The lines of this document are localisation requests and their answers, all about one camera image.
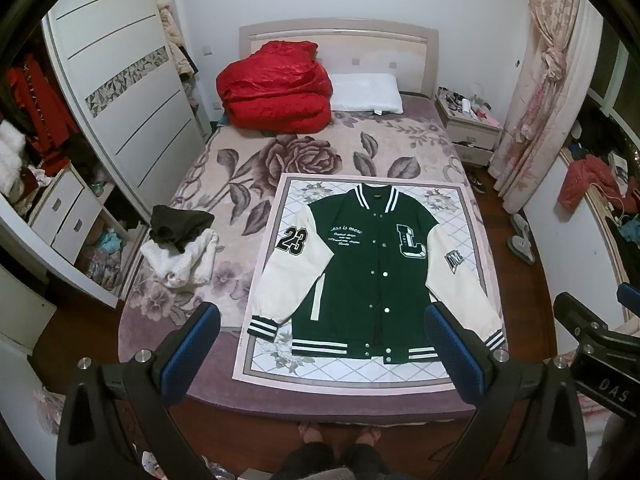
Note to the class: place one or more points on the white fluffy coat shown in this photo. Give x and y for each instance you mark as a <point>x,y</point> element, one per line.
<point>10,160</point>

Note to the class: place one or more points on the grey slipper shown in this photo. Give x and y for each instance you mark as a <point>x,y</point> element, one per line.
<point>521,252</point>
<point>521,225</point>

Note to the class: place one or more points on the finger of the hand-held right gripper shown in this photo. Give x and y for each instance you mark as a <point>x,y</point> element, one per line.
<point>629,294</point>
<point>575,310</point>

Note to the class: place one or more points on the hanging red clothes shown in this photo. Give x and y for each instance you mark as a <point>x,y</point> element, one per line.
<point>42,105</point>

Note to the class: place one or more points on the beige nightstand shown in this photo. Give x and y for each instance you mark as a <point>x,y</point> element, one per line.
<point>470,132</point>

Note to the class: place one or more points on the white sliding-door wardrobe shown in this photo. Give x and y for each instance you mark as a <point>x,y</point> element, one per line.
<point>125,110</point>

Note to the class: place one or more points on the dark shoes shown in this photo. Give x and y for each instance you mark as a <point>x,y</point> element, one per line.
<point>477,182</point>

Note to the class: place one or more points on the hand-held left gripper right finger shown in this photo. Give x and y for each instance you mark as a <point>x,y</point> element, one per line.
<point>455,355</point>

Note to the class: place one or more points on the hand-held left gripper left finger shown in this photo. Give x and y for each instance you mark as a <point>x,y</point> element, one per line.
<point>192,355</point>

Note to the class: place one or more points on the white fluffy garment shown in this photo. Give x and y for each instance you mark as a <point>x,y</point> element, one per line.
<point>192,260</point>

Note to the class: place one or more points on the red padded jacket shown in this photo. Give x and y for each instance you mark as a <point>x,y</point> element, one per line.
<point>587,180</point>

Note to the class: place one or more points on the white drawer unit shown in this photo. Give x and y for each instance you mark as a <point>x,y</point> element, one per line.
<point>65,215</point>

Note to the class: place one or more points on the bed with beige headboard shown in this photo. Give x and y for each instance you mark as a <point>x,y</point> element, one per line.
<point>400,45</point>

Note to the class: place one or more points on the person's legs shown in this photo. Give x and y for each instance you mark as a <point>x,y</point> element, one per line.
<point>310,460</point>

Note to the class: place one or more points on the pink floral curtain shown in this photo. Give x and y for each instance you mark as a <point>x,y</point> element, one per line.
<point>542,85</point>

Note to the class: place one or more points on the clutter of small items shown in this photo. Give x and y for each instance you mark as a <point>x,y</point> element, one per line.
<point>462,102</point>

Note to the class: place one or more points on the black garment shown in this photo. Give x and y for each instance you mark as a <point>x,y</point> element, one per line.
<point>180,222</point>

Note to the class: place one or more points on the green and cream varsity jacket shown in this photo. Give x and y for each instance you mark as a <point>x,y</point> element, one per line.
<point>360,260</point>

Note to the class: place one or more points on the white pillow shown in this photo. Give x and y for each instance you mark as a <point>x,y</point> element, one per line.
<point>365,92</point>

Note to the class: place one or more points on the pile of plastic bags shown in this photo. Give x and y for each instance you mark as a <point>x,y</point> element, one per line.
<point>102,260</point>

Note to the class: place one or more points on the red quilt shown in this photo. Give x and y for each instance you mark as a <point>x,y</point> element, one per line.
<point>275,90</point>

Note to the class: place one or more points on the floral printed white mat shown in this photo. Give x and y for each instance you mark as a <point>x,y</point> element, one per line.
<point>295,195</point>

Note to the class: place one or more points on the hanging beige coat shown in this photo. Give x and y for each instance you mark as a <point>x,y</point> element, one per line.
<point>175,35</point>

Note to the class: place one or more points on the purple rose-print blanket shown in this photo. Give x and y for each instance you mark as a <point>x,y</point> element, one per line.
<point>300,155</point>

